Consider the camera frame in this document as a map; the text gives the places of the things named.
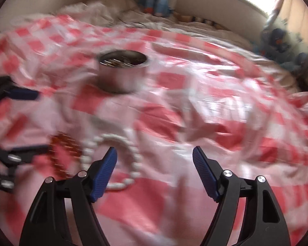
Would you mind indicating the white striped bedsheet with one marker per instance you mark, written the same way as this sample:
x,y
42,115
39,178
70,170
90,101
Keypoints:
x,y
105,11

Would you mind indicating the striped plush toy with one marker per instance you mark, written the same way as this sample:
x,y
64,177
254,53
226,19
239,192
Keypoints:
x,y
197,20

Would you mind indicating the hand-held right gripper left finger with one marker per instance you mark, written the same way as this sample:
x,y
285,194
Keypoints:
x,y
105,174

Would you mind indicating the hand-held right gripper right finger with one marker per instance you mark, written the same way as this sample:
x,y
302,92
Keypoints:
x,y
205,171

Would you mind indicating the red white checked plastic sheet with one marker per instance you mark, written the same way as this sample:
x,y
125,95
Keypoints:
x,y
195,102

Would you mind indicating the round metal tin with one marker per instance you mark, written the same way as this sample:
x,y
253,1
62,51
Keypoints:
x,y
118,79

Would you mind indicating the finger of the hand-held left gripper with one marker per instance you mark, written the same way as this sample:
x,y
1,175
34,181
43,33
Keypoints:
x,y
23,94
28,152

